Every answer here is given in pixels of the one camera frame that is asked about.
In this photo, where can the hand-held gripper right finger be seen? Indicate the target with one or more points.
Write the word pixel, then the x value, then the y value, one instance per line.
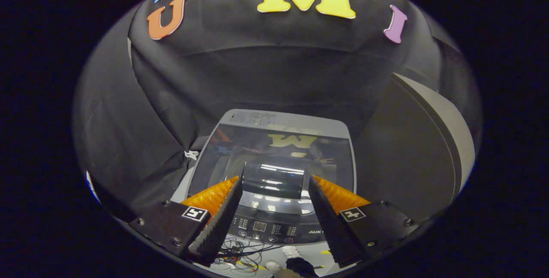
pixel 328 222

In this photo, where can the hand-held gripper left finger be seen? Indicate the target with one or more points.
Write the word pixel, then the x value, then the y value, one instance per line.
pixel 223 222

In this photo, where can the grey washing machine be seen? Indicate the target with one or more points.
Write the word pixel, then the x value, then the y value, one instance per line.
pixel 266 228

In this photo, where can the beige cabinet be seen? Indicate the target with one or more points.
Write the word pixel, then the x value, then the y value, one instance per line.
pixel 454 140

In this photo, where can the black backdrop cloth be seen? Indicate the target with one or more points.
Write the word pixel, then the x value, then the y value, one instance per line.
pixel 257 67

